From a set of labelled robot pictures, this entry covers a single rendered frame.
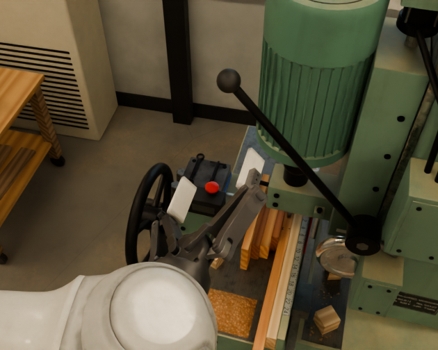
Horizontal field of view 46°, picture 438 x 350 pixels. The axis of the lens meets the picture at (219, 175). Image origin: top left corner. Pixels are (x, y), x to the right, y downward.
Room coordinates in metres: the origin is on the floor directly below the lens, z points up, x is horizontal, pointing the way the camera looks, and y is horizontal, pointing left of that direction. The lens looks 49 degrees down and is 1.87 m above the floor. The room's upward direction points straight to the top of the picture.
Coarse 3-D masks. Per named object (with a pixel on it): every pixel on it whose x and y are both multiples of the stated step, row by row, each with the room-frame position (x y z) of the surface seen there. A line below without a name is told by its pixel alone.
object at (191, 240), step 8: (240, 192) 0.41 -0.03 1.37; (232, 200) 0.40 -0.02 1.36; (240, 200) 0.40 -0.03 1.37; (224, 208) 0.39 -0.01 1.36; (232, 208) 0.39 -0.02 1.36; (216, 216) 0.39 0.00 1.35; (224, 216) 0.38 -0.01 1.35; (208, 224) 0.38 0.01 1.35; (216, 224) 0.38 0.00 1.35; (200, 232) 0.37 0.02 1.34; (216, 232) 0.37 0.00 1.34; (192, 240) 0.36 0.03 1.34; (184, 248) 0.35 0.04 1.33; (192, 248) 0.35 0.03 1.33
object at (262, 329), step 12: (288, 216) 0.72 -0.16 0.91; (276, 252) 0.60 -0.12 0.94; (276, 264) 0.57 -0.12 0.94; (276, 276) 0.54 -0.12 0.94; (276, 288) 0.51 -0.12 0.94; (264, 300) 0.49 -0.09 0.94; (264, 312) 0.46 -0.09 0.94; (264, 324) 0.43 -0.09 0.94; (264, 336) 0.41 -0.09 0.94; (252, 348) 0.39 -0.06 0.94
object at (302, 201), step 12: (276, 168) 0.72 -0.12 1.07; (276, 180) 0.69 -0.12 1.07; (324, 180) 0.69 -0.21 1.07; (336, 180) 0.69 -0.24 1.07; (276, 192) 0.66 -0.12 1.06; (288, 192) 0.66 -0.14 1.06; (300, 192) 0.65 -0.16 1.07; (312, 192) 0.65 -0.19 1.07; (276, 204) 0.66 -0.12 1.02; (288, 204) 0.66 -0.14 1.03; (300, 204) 0.65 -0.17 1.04; (312, 204) 0.64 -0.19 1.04; (324, 204) 0.64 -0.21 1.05; (312, 216) 0.64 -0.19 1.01; (324, 216) 0.64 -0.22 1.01
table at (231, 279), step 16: (256, 144) 0.95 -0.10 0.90; (240, 160) 0.90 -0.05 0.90; (272, 160) 0.90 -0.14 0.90; (240, 240) 0.65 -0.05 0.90; (240, 256) 0.61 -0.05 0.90; (272, 256) 0.61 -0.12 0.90; (224, 272) 0.57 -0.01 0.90; (240, 272) 0.57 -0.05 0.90; (256, 272) 0.57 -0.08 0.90; (224, 288) 0.53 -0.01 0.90; (240, 288) 0.53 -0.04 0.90; (256, 288) 0.53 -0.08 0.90; (256, 320) 0.46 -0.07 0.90; (224, 336) 0.43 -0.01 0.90; (240, 336) 0.43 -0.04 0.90
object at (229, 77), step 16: (224, 80) 0.57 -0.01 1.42; (240, 80) 0.58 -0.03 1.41; (240, 96) 0.57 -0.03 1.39; (256, 112) 0.57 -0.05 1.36; (272, 128) 0.56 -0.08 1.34; (288, 144) 0.56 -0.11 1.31; (304, 160) 0.55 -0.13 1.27; (336, 208) 0.53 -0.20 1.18; (352, 224) 0.52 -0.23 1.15; (368, 224) 0.52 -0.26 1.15; (352, 240) 0.50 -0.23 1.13; (368, 240) 0.49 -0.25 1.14
